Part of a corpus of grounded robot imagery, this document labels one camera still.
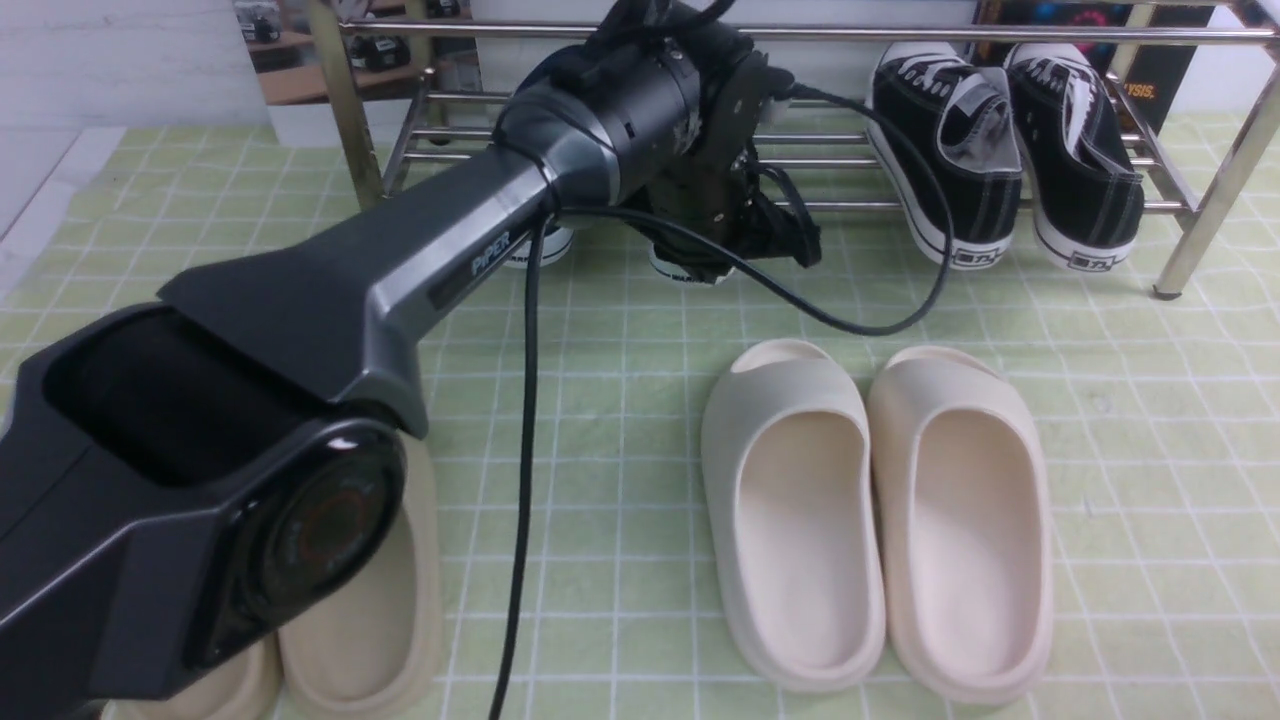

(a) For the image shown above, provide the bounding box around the left cream foam slide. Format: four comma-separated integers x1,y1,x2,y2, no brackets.
700,340,887,693

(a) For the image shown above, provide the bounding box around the green checkered mat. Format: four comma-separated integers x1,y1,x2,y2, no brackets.
3,126,1279,719

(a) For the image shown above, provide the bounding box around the right black canvas sneaker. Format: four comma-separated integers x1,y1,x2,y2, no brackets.
1004,44,1146,274

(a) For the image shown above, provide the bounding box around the cream foam slide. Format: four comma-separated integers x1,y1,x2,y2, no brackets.
867,346,1053,706
700,340,887,693

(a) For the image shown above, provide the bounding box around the left tan foam slide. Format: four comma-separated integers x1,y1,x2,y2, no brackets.
102,635,283,719

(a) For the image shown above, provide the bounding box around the poster board behind rack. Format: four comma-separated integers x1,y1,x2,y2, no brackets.
232,1,483,147

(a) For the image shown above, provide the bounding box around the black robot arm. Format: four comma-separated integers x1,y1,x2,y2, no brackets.
3,1,794,719

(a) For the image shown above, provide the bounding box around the right cream foam slide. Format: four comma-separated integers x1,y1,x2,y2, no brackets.
867,346,1053,706

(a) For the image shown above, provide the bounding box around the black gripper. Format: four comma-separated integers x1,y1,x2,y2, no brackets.
650,50,822,268

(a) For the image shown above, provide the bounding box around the tan foam slide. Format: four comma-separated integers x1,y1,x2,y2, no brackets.
102,635,283,719
278,434,445,719

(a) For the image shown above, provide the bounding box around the metal shoe rack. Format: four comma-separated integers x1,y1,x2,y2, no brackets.
306,1,1277,301

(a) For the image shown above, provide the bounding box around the left black canvas sneaker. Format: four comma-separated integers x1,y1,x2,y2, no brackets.
865,42,1023,270

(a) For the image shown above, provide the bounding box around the right tan foam slide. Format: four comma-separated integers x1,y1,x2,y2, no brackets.
278,434,445,719

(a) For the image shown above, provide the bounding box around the navy slip-on shoe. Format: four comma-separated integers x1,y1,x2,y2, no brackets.
504,225,575,269
648,243,736,287

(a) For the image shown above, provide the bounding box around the black canvas sneaker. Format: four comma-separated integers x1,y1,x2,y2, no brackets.
865,42,1023,270
1004,44,1146,274

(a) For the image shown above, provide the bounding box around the dark box behind rack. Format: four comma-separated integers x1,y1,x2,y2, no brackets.
973,1,1213,132

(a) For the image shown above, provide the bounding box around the black cable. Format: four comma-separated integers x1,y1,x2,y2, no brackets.
486,0,955,720

